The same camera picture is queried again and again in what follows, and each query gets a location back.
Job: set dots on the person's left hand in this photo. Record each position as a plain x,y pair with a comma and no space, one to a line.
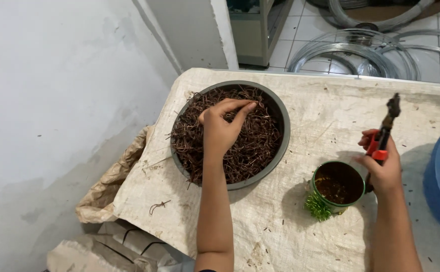
218,130

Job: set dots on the person's right hand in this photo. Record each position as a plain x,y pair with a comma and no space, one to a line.
384,170

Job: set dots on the person's right fingers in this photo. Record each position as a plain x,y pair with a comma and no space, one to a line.
366,145

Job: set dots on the green round tin can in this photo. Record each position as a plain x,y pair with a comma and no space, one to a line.
337,185

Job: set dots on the white woven sack cloth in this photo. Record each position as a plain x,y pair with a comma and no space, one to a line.
318,113

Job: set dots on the green tinsel tuft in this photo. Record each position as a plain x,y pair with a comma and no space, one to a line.
317,207

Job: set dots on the grey metal bowl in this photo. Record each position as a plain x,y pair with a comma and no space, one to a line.
280,124

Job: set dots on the glass display cabinet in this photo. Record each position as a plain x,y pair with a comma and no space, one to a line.
255,34

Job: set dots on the beige sack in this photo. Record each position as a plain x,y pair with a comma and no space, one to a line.
110,189

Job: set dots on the beige sacks with black stripes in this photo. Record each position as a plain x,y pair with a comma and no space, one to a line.
118,249

